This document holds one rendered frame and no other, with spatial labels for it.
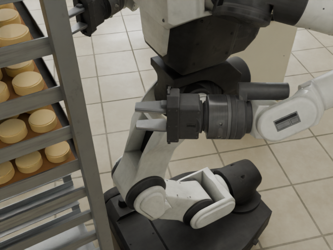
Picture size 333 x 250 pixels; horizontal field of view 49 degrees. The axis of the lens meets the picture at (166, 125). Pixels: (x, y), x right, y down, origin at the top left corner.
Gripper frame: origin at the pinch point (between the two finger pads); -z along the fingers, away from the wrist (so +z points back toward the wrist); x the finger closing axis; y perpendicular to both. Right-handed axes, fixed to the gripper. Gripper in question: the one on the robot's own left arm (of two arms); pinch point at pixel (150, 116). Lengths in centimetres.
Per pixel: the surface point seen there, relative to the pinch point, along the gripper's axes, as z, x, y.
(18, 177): -26.1, -8.7, 8.8
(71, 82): -11.7, 13.9, 7.9
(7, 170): -27.6, -6.7, 8.6
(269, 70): 57, -65, -112
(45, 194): -42, -62, -26
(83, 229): -33, -89, -28
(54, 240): -44, -89, -23
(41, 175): -20.8, -6.8, 9.6
